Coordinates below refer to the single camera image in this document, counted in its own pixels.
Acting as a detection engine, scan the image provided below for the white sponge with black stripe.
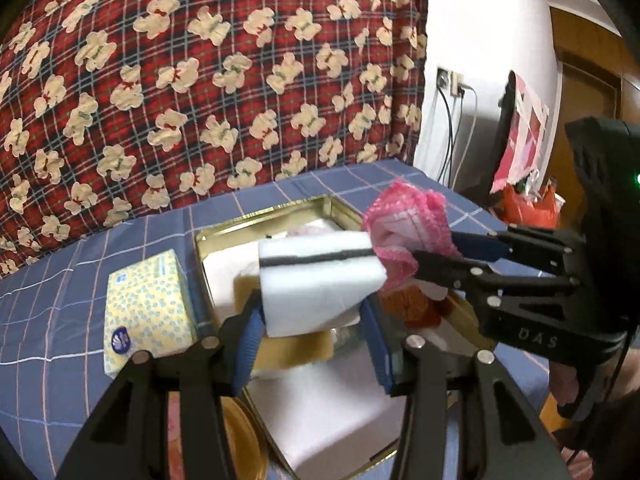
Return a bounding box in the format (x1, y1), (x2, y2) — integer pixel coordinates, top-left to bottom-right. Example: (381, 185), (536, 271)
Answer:
(256, 230), (388, 338)

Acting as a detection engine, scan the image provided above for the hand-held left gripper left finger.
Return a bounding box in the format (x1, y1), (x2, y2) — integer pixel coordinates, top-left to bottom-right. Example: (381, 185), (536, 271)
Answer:
(57, 292), (265, 480)

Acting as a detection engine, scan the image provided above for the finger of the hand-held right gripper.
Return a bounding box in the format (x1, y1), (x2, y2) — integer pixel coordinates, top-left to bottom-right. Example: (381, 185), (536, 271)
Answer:
(449, 225), (576, 277)
(412, 250), (586, 311)

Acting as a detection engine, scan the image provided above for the gold rectangular tin box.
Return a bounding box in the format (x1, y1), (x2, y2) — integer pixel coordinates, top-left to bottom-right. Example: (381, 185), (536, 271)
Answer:
(194, 194), (501, 480)

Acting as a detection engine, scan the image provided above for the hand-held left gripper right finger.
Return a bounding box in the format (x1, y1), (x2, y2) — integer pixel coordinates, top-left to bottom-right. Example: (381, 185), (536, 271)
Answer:
(361, 297), (571, 480)

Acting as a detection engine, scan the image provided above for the black power cable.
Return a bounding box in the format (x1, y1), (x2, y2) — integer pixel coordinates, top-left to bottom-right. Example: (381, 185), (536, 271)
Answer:
(435, 87), (456, 186)

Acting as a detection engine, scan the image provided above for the yellow blue tissue pack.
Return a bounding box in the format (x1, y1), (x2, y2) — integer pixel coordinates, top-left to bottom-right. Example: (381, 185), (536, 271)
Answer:
(102, 250), (200, 378)

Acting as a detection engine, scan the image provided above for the pink and white mesh cloth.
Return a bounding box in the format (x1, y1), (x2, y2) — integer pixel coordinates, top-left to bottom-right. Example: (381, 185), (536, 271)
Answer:
(362, 177), (463, 293)

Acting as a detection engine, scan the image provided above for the person's right forearm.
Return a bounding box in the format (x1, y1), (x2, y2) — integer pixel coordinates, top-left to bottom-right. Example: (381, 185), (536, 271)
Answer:
(560, 385), (640, 480)

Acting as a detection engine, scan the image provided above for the brown wooden cabinet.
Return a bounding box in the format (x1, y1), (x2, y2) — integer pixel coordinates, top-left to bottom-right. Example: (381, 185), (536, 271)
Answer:
(547, 2), (640, 161)

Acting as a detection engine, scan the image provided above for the black board with pink print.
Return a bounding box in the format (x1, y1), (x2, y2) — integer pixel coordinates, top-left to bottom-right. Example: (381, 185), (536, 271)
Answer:
(465, 70), (551, 198)

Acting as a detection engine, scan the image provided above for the white power cable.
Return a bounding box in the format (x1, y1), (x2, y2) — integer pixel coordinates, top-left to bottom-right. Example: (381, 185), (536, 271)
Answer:
(450, 87), (478, 191)

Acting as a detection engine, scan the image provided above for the blue checked tablecloth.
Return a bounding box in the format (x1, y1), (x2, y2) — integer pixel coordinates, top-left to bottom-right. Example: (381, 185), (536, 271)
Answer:
(0, 160), (556, 480)

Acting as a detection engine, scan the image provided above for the red plastic bag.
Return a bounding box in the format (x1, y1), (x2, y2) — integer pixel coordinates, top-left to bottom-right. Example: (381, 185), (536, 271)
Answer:
(492, 180), (566, 228)

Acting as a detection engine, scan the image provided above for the person's right hand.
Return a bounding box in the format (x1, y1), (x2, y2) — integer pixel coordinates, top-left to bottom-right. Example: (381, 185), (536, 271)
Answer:
(549, 357), (583, 407)

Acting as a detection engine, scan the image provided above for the white wall socket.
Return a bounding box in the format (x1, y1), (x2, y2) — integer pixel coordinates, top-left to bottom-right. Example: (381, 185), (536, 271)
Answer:
(436, 67), (473, 97)

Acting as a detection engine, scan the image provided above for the red plaid bear print blanket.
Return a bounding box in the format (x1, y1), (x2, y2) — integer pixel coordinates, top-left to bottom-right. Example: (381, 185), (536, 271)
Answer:
(0, 0), (431, 276)

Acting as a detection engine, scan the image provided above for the red gold drawstring pouch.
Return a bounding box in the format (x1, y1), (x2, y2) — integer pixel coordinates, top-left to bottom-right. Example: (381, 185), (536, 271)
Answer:
(382, 285), (481, 328)

